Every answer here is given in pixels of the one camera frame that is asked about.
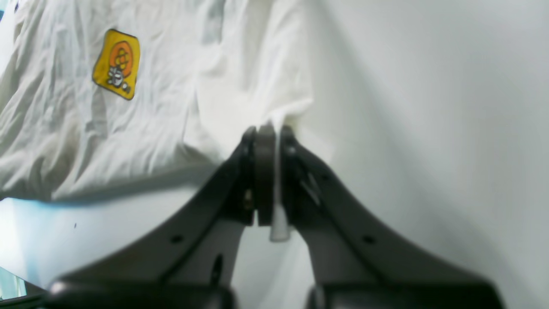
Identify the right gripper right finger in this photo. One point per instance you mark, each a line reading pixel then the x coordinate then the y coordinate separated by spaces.
pixel 358 261

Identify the white T-shirt yellow patch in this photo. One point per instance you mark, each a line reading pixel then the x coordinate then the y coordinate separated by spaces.
pixel 103 94

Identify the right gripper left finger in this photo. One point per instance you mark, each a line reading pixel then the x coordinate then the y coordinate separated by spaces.
pixel 188 261

